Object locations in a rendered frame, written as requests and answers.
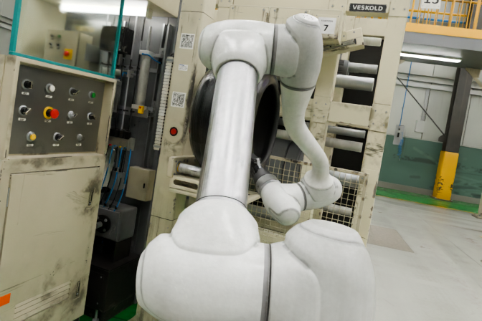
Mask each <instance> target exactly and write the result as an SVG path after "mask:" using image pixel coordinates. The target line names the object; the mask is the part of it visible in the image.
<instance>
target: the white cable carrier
mask: <svg viewBox="0 0 482 321"><path fill-rule="evenodd" d="M166 65H168V66H166V69H165V73H164V74H165V75H164V81H165V82H164V83H163V84H164V85H163V87H165V88H162V90H164V91H162V93H163V94H162V95H161V96H162V98H161V104H160V106H163V107H160V108H159V109H160V110H159V115H160V116H158V118H159V119H158V122H157V129H156V134H158V135H156V138H155V142H154V143H157V144H154V145H160V146H161V140H162V135H163V129H164V121H165V115H166V107H167V101H168V96H169V87H170V81H171V73H172V67H173V62H170V61H167V63H166ZM166 78H167V79H166ZM162 103H163V104H162ZM164 103H165V104H164ZM161 112H162V113H161ZM162 119H163V120H162Z"/></svg>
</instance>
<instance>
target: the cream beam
mask: <svg viewBox="0 0 482 321"><path fill-rule="evenodd" d="M296 14H309V15H311V16H314V17H316V18H317V19H318V18H319V17H328V18H336V26H335V30H334V34H322V39H323V44H325V45H335V46H339V45H341V41H342V37H343V32H345V31H346V20H345V17H344V13H343V10H333V9H304V8H290V7H275V6H247V5H232V4H230V12H229V16H228V20H253V21H263V22H267V23H270V24H286V20H287V18H289V17H291V16H293V15H296Z"/></svg>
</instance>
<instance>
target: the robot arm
mask: <svg viewBox="0 0 482 321"><path fill-rule="evenodd" d="M198 55H199V58H200V60H201V62H202V64H203V65H204V66H205V67H206V68H208V69H209V70H213V74H214V76H215V78H216V85H215V89H214V97H213V101H212V109H211V113H210V118H209V128H208V133H207V141H206V145H205V149H204V157H203V162H202V169H201V174H200V179H199V186H198V191H197V198H196V202H195V203H193V204H192V205H191V206H189V207H188V208H186V209H185V210H183V211H182V212H181V213H180V215H179V217H178V220H177V222H176V223H175V225H174V227H173V229H172V231H171V233H170V234H160V235H158V236H157V237H156V238H155V239H153V240H152V241H151V242H150V243H149V244H148V246H147V247H146V248H145V250H144V251H143V252H142V254H141V256H140V259H139V261H138V268H137V272H136V299H137V302H138V304H139V305H140V306H141V307H142V308H143V309H144V310H145V311H147V313H149V314H150V315H152V316H153V317H155V318H156V319H157V320H159V321H375V310H376V285H375V277H374V270H373V266H372V261H371V258H370V256H369V253H368V251H367V249H366V247H365V245H364V242H363V241H362V238H361V237H360V235H359V233H358V232H357V231H355V230H354V229H352V228H350V227H348V226H344V225H342V224H338V223H335V222H331V221H324V220H319V219H310V220H307V221H304V222H303V223H299V224H296V225H295V226H294V227H292V228H291V229H290V230H289V231H287V233H286V235H285V241H280V242H276V243H272V244H264V243H260V236H259V232H258V225H257V222H256V220H255V219H254V218H253V217H252V215H251V214H250V213H249V212H248V210H247V197H248V188H249V180H250V175H251V176H252V179H253V183H254V184H255V185H256V191H257V192H258V193H259V195H260V197H261V199H262V200H263V204H264V207H265V208H266V210H267V211H268V213H269V214H270V215H271V216H272V217H273V218H274V219H275V220H276V221H277V222H278V223H279V224H282V225H284V226H290V225H292V224H294V223H295V222H297V220H299V218H300V215H301V211H305V210H313V209H319V208H321V207H324V206H328V205H330V204H332V203H333V202H335V201H337V200H338V199H339V198H340V197H341V193H342V185H341V183H340V181H339V180H338V179H337V178H335V177H333V176H331V175H330V174H329V161H328V158H327V157H326V154H325V153H324V151H323V150H322V148H321V146H320V145H319V144H318V142H317V141H316V139H315V138H314V137H313V135H312V134H311V132H310V130H309V129H308V128H307V126H306V123H305V119H304V117H305V112H306V108H307V106H308V103H309V100H310V99H311V96H312V93H313V91H314V89H315V86H316V82H317V79H318V76H319V73H320V71H321V63H322V58H323V39H322V34H321V27H320V24H319V21H318V19H317V18H316V17H314V16H311V15H309V14H296V15H293V16H291V17H289V18H287V20H286V24H270V23H267V22H263V21H253V20H224V21H218V22H215V23H212V24H209V25H207V26H206V27H205V28H204V29H203V30H202V32H201V34H200V36H199V43H198ZM263 75H277V76H280V90H281V101H282V116H283V124H284V126H285V129H286V131H287V133H288V134H289V136H290V138H291V139H292V140H293V142H294V143H295V144H296V145H297V146H298V147H299V148H300V149H301V150H302V152H303V153H304V154H305V155H306V157H307V158H308V159H309V160H310V161H311V162H312V164H313V167H312V170H310V171H308V172H306V174H305V176H304V177H303V178H302V179H301V181H300V182H298V183H289V184H288V183H281V182H280V181H279V180H278V179H277V178H276V177H275V176H274V175H273V174H271V173H270V171H268V170H265V169H264V168H263V166H262V165H260V161H261V158H259V157H257V156H256V155H255V154H254V153H252V138H253V129H254V120H255V103H256V95H257V84H258V83H259V82H260V81H261V79H262V78H263Z"/></svg>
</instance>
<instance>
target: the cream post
mask: <svg viewBox="0 0 482 321"><path fill-rule="evenodd" d="M216 1H217V0H182V5H181V14H180V19H179V28H178V34H177V38H176V48H175V53H174V62H173V67H172V73H171V81H170V87H169V96H168V101H167V107H166V115H165V121H164V129H163V135H162V140H161V150H160V155H159V164H158V168H157V174H156V183H155V188H154V193H153V202H152V207H151V217H150V221H149V227H148V236H147V241H146V247H147V246H148V244H149V243H150V242H151V241H152V240H153V239H155V238H156V237H157V236H158V235H160V234H170V233H171V231H172V229H173V227H174V225H175V223H176V222H177V220H178V217H179V215H180V213H181V212H182V211H183V210H184V208H185V203H186V195H183V194H180V193H174V192H170V191H169V187H170V186H169V184H170V179H171V178H169V177H167V176H166V174H167V169H168V164H169V158H170V157H172V156H183V155H193V152H192V148H191V145H190V141H189V116H190V110H191V106H192V100H193V98H194V93H195V91H196V89H197V86H198V84H199V82H200V80H201V79H202V77H203V76H204V75H205V72H206V67H205V66H204V65H203V64H202V62H201V60H200V58H199V55H198V43H199V36H200V34H201V32H202V30H203V29H204V28H205V27H206V26H207V25H209V24H212V23H213V19H214V11H215V7H216ZM181 33H187V34H195V36H194V45H193V49H182V48H179V45H180V41H181ZM179 64H187V65H188V68H187V71H183V70H179ZM173 91H174V92H183V93H186V97H185V103H184V108H181V107H172V106H171V99H172V94H173ZM173 128H174V129H176V134H175V135H172V134H171V129H173ZM135 321H159V320H157V319H156V318H155V317H153V316H152V315H150V314H149V313H147V311H145V310H144V309H143V308H142V307H141V306H140V305H139V304H137V309H136V318H135Z"/></svg>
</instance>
